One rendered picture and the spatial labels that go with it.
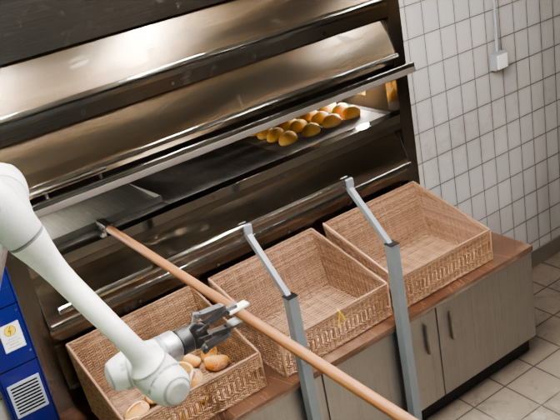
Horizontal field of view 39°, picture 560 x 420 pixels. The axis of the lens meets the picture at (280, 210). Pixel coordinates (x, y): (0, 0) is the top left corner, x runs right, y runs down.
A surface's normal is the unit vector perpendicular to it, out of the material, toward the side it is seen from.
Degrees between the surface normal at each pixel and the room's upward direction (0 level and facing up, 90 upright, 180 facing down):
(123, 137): 70
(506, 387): 0
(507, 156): 90
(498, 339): 90
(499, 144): 90
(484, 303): 90
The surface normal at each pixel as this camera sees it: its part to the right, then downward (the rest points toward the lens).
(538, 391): -0.18, -0.90
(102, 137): 0.47, -0.09
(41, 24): 0.57, 0.24
